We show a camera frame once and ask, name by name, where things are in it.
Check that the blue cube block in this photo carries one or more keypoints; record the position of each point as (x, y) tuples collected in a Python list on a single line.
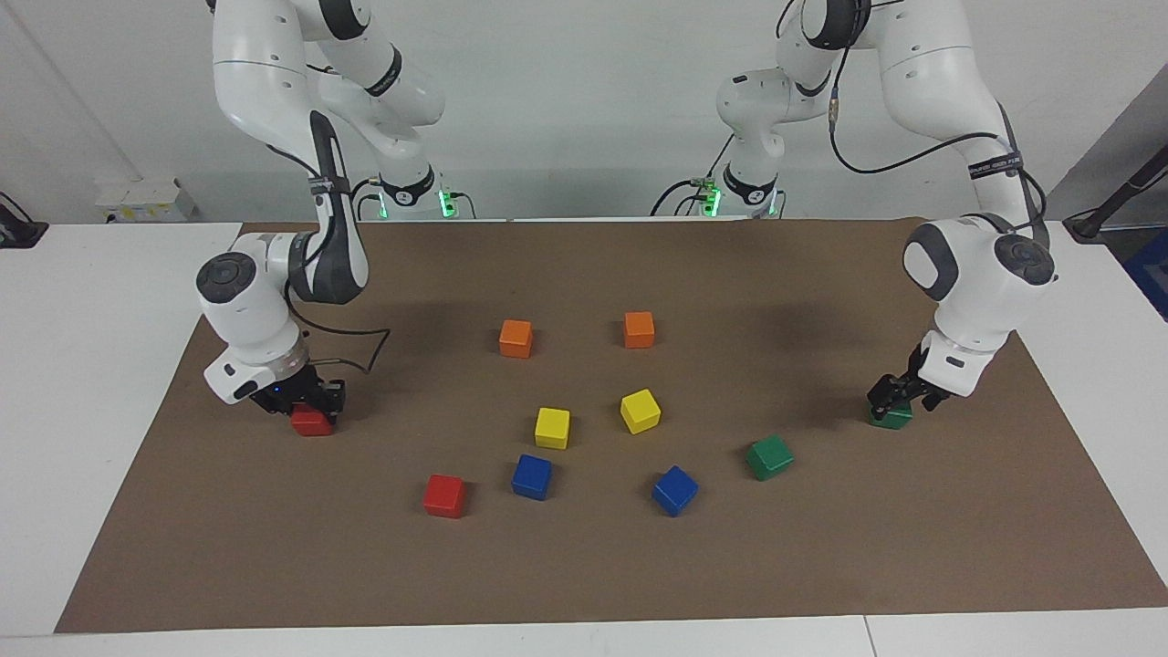
[(532, 477), (675, 491)]

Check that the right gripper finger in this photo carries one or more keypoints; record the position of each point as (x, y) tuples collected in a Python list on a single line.
[(335, 409), (285, 412)]

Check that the red cube block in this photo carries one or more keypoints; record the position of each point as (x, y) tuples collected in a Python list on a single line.
[(444, 496), (312, 424)]

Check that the orange cube block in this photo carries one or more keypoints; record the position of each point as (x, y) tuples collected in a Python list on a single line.
[(639, 330), (516, 339)]

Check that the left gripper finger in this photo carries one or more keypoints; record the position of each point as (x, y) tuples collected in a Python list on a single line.
[(881, 406), (933, 403)]

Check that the white wall socket box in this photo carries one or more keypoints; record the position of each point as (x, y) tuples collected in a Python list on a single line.
[(146, 199)]

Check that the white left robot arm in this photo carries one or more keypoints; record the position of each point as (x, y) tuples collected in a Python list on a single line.
[(940, 73)]

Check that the black clamp stand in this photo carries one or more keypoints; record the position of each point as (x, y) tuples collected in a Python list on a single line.
[(18, 228)]

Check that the brown table mat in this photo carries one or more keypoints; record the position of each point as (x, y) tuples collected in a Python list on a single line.
[(274, 547)]

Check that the green base connector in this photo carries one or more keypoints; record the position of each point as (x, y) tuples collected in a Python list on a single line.
[(707, 196)]

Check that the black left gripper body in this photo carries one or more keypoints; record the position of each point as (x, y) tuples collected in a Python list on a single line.
[(912, 383)]

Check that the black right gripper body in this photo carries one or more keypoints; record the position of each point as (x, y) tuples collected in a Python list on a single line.
[(292, 392)]

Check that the blue bin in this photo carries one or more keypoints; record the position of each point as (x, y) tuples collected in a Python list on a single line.
[(1152, 274)]

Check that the black tripod stand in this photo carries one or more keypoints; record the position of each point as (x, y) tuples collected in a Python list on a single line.
[(1109, 205)]

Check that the yellow cube block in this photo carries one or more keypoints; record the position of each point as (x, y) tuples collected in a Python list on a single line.
[(641, 411), (552, 428)]

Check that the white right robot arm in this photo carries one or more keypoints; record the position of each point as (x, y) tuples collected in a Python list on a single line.
[(265, 82)]

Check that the green cube block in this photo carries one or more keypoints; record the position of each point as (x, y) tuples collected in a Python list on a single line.
[(892, 420), (769, 457)]

